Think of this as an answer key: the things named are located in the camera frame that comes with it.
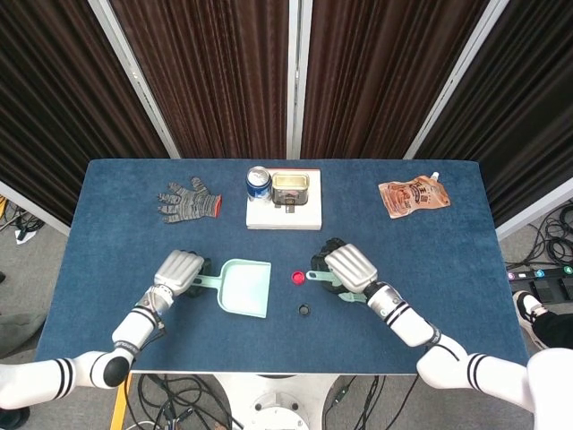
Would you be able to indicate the red bottle cap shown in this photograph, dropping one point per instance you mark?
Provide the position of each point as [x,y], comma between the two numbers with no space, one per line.
[297,277]

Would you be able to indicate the grey knit work glove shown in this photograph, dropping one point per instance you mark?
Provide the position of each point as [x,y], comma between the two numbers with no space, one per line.
[190,201]

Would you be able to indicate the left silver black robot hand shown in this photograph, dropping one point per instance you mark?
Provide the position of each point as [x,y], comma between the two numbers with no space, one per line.
[179,271]

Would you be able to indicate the dark brown pleated curtain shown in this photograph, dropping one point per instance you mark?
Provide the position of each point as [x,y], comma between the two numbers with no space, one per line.
[528,98]
[215,76]
[53,98]
[371,76]

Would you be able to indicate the blue beverage can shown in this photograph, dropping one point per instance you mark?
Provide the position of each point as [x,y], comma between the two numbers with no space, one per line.
[259,186]

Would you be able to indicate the black trouser leg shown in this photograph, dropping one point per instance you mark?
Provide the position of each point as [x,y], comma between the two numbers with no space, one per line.
[557,329]

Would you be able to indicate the blue fabric table cover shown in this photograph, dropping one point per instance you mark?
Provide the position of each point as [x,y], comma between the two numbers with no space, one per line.
[250,345]

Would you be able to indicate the white low frame rail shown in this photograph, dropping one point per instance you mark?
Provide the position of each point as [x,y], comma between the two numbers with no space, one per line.
[532,210]
[31,208]

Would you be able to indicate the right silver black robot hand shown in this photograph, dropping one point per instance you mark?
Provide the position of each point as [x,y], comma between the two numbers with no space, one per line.
[351,266]

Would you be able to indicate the mint green hand brush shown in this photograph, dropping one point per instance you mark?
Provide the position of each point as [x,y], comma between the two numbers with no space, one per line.
[320,275]

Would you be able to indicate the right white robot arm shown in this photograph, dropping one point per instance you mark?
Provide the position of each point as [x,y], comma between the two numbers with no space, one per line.
[412,324]

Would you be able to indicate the mint green plastic dustpan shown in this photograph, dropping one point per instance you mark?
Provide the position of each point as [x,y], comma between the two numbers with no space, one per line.
[244,289]

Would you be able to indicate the white slanted frame post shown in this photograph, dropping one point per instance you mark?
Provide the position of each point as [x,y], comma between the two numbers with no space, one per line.
[134,76]
[452,85]

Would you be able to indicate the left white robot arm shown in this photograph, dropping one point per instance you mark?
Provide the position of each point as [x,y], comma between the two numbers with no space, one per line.
[134,329]

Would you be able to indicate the white black sneaker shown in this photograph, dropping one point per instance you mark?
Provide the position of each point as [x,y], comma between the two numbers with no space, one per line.
[528,313]

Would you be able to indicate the black luncheon meat tin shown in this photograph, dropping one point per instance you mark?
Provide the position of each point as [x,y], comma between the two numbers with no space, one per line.
[290,190]

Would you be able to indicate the white upright frame post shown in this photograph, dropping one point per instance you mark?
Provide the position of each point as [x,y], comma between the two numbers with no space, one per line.
[299,76]

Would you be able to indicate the white flat cardboard box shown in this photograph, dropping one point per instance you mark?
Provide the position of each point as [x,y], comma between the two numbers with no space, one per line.
[286,219]

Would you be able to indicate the orange spouted sauce pouch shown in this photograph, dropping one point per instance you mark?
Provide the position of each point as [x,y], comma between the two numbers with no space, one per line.
[412,197]

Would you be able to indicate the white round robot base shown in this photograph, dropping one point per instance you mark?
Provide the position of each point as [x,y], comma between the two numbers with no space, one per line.
[279,401]

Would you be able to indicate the black bottle cap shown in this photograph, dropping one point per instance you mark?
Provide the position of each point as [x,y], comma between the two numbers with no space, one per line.
[305,309]

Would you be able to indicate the yellow floor tape strip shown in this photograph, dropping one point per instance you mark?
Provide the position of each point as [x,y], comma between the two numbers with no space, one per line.
[120,403]

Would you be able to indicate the black foot pedal board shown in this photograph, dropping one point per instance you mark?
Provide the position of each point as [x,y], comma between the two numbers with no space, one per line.
[546,280]

